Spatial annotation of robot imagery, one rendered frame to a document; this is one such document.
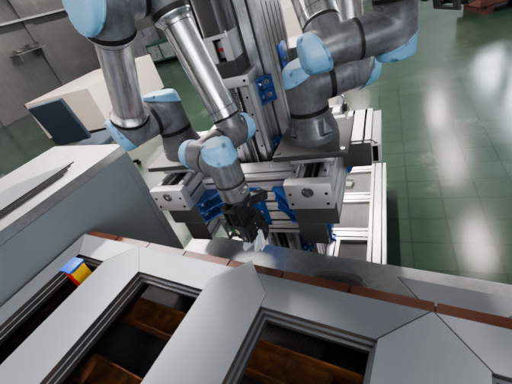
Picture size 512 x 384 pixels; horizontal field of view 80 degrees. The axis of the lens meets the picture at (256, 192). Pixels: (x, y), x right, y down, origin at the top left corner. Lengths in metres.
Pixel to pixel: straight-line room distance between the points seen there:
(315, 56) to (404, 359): 0.57
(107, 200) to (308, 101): 0.99
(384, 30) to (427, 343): 0.57
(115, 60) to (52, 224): 0.75
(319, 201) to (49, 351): 0.82
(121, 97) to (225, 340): 0.68
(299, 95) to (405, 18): 0.34
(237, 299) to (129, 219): 0.89
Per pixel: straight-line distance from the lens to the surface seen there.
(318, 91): 0.89
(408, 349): 0.70
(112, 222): 1.53
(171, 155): 1.15
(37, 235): 1.39
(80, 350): 1.03
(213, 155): 0.68
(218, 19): 1.02
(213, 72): 0.83
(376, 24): 0.65
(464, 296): 0.95
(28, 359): 1.10
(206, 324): 0.81
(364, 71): 0.93
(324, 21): 0.64
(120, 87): 0.93
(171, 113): 1.10
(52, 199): 1.40
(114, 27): 0.80
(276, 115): 1.16
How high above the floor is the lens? 1.48
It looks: 33 degrees down
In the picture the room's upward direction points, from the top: 19 degrees counter-clockwise
